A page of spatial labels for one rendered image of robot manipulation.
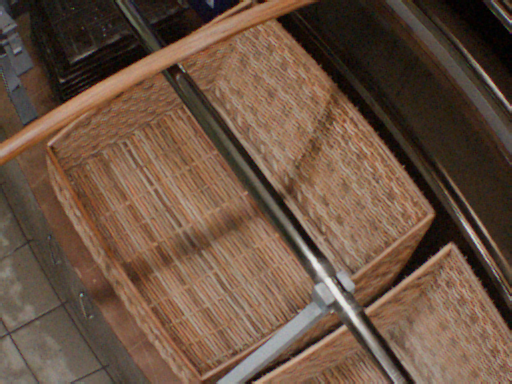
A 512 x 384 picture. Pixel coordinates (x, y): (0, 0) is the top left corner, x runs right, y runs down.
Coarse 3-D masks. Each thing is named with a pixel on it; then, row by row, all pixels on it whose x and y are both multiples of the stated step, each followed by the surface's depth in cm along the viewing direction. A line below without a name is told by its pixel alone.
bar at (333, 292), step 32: (128, 0) 161; (192, 96) 152; (224, 128) 150; (256, 192) 146; (288, 224) 144; (320, 256) 142; (320, 288) 140; (352, 288) 140; (352, 320) 138; (256, 352) 147; (384, 352) 135
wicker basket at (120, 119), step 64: (256, 0) 202; (192, 64) 210; (256, 64) 209; (320, 64) 196; (64, 128) 199; (128, 128) 215; (192, 128) 218; (256, 128) 216; (320, 128) 201; (64, 192) 200; (128, 192) 211; (192, 192) 212; (320, 192) 207; (384, 192) 192; (128, 256) 205; (192, 256) 205; (256, 256) 206; (384, 256) 181; (192, 320) 199; (256, 320) 200; (320, 320) 189
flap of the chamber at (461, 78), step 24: (432, 0) 134; (456, 0) 136; (480, 0) 138; (408, 24) 133; (456, 24) 133; (480, 24) 134; (432, 48) 131; (480, 48) 131; (504, 48) 133; (456, 72) 129; (504, 72) 130; (480, 96) 126; (504, 96) 127; (504, 144) 125
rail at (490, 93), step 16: (416, 0) 130; (416, 16) 131; (432, 16) 129; (432, 32) 129; (448, 32) 128; (448, 48) 128; (464, 48) 127; (464, 64) 126; (480, 80) 125; (496, 96) 124; (496, 112) 124
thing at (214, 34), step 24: (288, 0) 157; (312, 0) 159; (216, 24) 154; (240, 24) 155; (168, 48) 152; (192, 48) 153; (120, 72) 150; (144, 72) 150; (96, 96) 148; (48, 120) 145; (72, 120) 148; (0, 144) 144; (24, 144) 144
